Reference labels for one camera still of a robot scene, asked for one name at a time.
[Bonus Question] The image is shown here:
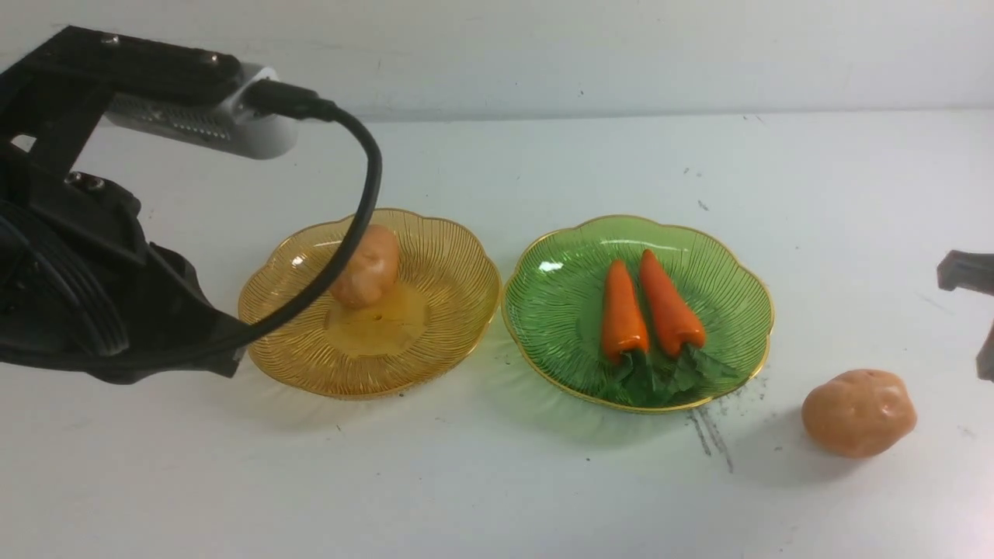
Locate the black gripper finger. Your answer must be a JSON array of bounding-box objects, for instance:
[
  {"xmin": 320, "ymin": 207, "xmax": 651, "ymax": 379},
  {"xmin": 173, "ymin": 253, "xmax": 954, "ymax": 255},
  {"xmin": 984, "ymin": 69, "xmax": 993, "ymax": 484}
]
[{"xmin": 936, "ymin": 250, "xmax": 994, "ymax": 383}]

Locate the amber ribbed plastic plate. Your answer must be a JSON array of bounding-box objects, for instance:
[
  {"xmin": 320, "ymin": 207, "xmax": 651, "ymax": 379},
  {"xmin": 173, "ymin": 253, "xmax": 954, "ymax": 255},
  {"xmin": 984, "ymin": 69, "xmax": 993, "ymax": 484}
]
[{"xmin": 246, "ymin": 208, "xmax": 502, "ymax": 400}]

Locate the toy carrot with green top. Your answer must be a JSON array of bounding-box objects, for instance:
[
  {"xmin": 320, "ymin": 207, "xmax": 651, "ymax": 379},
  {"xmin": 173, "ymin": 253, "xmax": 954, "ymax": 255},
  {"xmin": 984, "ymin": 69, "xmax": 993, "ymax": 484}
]
[{"xmin": 639, "ymin": 250, "xmax": 739, "ymax": 399}]

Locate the black camera cable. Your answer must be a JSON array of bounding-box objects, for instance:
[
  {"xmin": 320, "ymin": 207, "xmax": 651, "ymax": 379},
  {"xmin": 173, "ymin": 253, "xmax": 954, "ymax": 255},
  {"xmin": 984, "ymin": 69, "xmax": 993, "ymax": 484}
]
[{"xmin": 0, "ymin": 79, "xmax": 384, "ymax": 370}]

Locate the green ribbed plastic plate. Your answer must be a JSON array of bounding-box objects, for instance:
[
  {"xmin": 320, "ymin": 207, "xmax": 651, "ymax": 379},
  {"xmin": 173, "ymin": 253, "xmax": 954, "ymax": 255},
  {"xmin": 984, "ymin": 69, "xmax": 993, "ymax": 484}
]
[{"xmin": 502, "ymin": 215, "xmax": 775, "ymax": 414}]

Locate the toy carrot with green leaves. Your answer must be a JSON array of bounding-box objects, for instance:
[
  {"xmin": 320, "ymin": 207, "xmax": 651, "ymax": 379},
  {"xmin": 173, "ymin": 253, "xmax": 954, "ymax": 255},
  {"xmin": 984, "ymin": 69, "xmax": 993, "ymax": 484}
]
[{"xmin": 600, "ymin": 259, "xmax": 658, "ymax": 404}]

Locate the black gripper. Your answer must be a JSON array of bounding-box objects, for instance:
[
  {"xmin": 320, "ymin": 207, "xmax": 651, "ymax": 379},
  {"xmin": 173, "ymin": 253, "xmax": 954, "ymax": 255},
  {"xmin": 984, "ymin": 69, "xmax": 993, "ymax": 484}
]
[{"xmin": 2, "ymin": 145, "xmax": 246, "ymax": 385}]

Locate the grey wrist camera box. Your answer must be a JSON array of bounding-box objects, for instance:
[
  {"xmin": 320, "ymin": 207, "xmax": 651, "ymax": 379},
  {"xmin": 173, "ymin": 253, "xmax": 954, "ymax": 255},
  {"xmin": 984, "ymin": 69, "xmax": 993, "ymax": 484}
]
[{"xmin": 0, "ymin": 26, "xmax": 300, "ymax": 175}]

